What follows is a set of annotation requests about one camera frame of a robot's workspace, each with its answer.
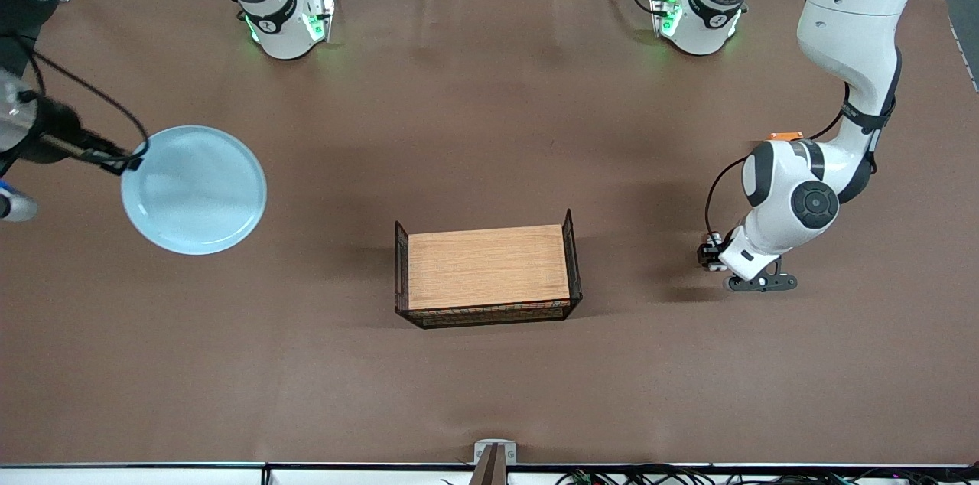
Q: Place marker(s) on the light blue round plate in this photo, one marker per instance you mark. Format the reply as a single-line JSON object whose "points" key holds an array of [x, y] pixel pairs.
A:
{"points": [[195, 190]]}

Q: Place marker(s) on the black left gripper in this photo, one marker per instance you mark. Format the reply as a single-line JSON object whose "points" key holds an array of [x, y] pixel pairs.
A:
{"points": [[710, 254]]}

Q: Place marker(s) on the brown table cover sheet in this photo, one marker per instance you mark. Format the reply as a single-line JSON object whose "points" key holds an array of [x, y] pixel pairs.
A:
{"points": [[229, 355]]}

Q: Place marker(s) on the wooden board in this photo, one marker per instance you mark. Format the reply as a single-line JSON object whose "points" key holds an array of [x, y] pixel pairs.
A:
{"points": [[489, 267]]}

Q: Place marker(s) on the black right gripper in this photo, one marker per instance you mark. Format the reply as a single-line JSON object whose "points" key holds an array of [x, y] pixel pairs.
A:
{"points": [[52, 135]]}

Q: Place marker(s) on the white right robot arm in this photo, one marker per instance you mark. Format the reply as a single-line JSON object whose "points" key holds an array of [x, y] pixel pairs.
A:
{"points": [[279, 34]]}

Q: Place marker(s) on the orange button enclosure box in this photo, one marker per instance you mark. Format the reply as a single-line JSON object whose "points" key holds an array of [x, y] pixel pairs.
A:
{"points": [[786, 136]]}

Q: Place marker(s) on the green and silver switch block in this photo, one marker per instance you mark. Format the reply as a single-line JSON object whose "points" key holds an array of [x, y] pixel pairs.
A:
{"points": [[717, 239]]}

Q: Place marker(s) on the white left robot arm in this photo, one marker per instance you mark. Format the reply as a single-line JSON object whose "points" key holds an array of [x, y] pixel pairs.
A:
{"points": [[849, 26]]}

